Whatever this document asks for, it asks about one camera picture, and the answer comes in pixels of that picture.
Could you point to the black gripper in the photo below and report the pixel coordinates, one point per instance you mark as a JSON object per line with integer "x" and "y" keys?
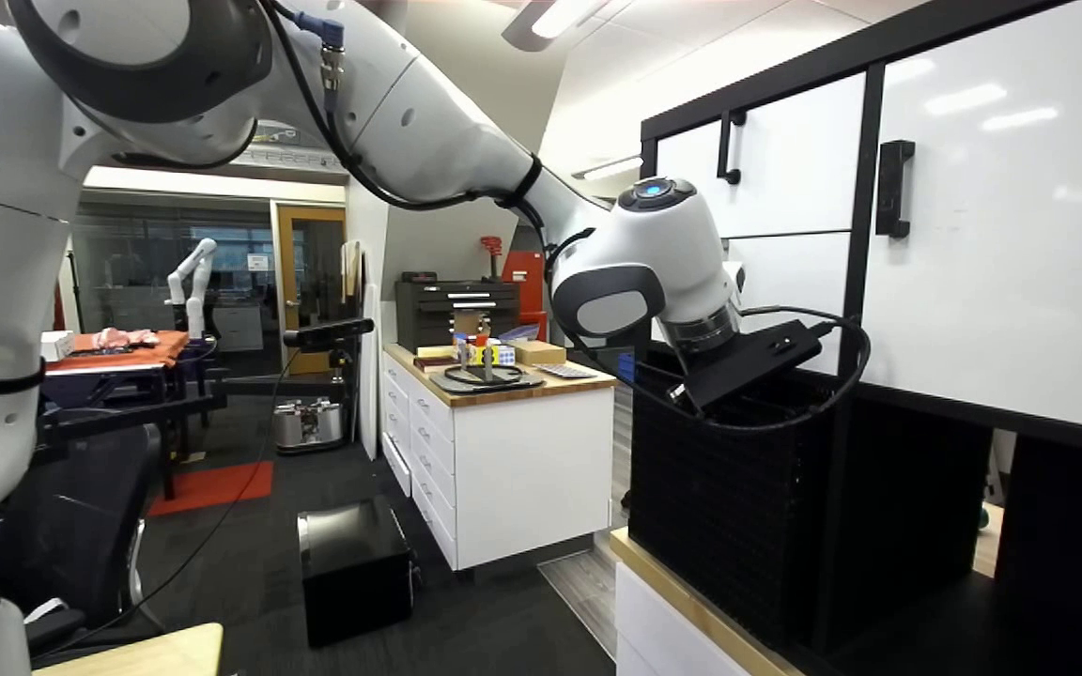
{"x": 766, "y": 393}

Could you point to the black fabric storage box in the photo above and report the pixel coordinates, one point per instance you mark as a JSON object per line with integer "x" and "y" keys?
{"x": 716, "y": 513}

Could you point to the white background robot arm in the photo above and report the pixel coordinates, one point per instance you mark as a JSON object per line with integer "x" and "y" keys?
{"x": 190, "y": 282}

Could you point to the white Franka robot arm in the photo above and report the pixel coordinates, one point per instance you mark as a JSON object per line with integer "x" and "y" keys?
{"x": 55, "y": 163}

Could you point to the white counter cabinet wood top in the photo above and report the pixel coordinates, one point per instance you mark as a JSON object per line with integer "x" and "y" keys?
{"x": 528, "y": 469}

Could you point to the large white cabinet door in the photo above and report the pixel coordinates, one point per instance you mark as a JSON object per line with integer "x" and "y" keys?
{"x": 1016, "y": 248}

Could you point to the black box on floor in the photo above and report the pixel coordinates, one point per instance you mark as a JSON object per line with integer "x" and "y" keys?
{"x": 354, "y": 570}

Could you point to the small wooden block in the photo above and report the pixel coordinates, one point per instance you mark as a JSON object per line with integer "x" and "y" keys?
{"x": 542, "y": 353}

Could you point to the white base wood top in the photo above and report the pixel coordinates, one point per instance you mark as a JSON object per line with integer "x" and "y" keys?
{"x": 677, "y": 613}

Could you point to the small ceiling light strip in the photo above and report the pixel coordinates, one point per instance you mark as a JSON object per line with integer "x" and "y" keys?
{"x": 608, "y": 168}

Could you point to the black round plates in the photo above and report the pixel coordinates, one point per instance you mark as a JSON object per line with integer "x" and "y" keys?
{"x": 488, "y": 378}

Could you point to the colourful small bottles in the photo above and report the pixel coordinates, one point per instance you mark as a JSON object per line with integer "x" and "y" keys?
{"x": 475, "y": 352}

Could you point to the black tool chest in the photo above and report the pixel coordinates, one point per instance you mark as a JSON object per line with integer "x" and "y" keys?
{"x": 452, "y": 308}

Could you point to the long ceiling light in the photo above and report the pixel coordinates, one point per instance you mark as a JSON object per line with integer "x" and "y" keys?
{"x": 566, "y": 16}

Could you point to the black stool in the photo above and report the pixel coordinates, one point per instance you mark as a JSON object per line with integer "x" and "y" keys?
{"x": 329, "y": 332}

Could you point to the silver metal bin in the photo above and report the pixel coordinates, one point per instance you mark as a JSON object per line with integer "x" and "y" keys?
{"x": 306, "y": 423}

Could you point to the red floor mat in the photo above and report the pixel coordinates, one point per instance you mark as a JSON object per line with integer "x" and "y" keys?
{"x": 207, "y": 491}

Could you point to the red top work table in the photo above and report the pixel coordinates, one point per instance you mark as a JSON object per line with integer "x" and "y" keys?
{"x": 130, "y": 359}

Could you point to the light wooden table corner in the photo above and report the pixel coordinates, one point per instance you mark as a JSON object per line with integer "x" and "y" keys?
{"x": 165, "y": 650}

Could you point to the black wrist camera block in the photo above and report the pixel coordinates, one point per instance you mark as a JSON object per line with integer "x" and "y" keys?
{"x": 747, "y": 363}

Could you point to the white cabinet with black frame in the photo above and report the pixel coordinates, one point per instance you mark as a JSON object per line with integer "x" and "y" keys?
{"x": 849, "y": 501}

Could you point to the red wall object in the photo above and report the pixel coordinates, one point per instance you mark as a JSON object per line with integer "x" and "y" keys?
{"x": 528, "y": 294}

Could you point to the wooden door frame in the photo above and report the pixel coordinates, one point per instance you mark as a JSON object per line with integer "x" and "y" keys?
{"x": 278, "y": 288}

